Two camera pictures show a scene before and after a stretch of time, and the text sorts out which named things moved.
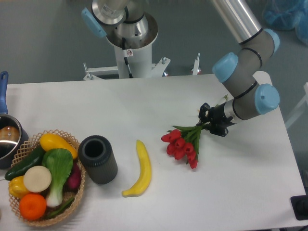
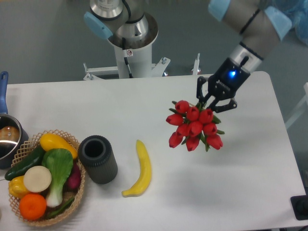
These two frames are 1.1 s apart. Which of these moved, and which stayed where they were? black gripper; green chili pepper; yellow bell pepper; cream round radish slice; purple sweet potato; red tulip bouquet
Moved: black gripper; red tulip bouquet
Stayed: cream round radish slice; yellow bell pepper; green chili pepper; purple sweet potato
